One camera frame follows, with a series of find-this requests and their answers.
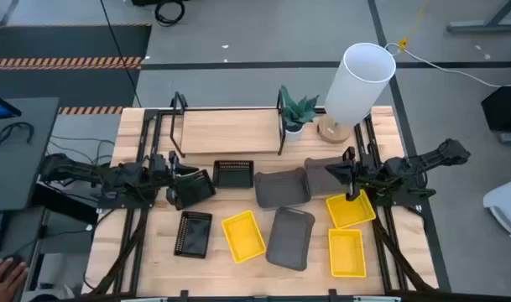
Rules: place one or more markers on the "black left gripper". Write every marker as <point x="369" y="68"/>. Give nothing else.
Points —
<point x="160" y="170"/>

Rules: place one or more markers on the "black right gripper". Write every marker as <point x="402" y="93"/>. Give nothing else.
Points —
<point x="366" y="172"/>

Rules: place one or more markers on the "grey plastic basket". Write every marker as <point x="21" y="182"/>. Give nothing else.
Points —
<point x="318" y="180"/>
<point x="280" y="189"/>
<point x="289" y="239"/>

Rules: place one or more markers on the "yellow perforated plastic basket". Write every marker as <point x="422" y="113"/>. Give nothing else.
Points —
<point x="349" y="214"/>
<point x="346" y="253"/>
<point x="243" y="237"/>

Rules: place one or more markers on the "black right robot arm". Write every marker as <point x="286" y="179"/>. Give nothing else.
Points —
<point x="439" y="155"/>

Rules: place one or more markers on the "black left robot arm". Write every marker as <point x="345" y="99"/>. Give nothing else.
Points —
<point x="70" y="172"/>

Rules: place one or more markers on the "green plant in white pot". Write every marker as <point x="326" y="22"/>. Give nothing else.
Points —
<point x="297" y="111"/>

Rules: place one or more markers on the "white lamp with wooden base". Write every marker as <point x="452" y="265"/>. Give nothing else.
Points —
<point x="356" y="88"/>

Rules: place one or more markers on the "black headset on desk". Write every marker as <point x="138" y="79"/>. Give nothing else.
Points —
<point x="32" y="132"/>

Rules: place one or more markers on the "grey side desk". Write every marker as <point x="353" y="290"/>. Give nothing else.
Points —
<point x="24" y="168"/>

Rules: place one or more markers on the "white plastic object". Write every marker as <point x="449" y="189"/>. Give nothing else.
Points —
<point x="507" y="201"/>

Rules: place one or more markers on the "black mat with hazard stripes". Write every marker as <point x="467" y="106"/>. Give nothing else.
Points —
<point x="70" y="42"/>

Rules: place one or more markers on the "black box on floor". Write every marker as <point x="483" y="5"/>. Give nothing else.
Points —
<point x="504" y="109"/>

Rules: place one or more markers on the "grey lower desk top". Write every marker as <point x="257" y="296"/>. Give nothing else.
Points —
<point x="32" y="251"/>

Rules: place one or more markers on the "black computer mouse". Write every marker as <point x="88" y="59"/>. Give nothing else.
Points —
<point x="14" y="259"/>

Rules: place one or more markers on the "person's hand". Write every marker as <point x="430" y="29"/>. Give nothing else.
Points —
<point x="3" y="281"/>

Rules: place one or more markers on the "black aluminium rig frame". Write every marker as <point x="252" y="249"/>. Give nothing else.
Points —
<point x="144" y="130"/>

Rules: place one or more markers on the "wooden shelf with black frame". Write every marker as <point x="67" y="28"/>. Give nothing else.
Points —
<point x="230" y="132"/>

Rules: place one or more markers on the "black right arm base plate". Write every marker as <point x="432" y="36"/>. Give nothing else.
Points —
<point x="399" y="202"/>

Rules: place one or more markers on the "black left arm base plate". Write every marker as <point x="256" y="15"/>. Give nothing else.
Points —
<point x="125" y="203"/>

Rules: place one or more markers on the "grey metal table frame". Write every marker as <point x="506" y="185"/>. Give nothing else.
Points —
<point x="481" y="27"/>

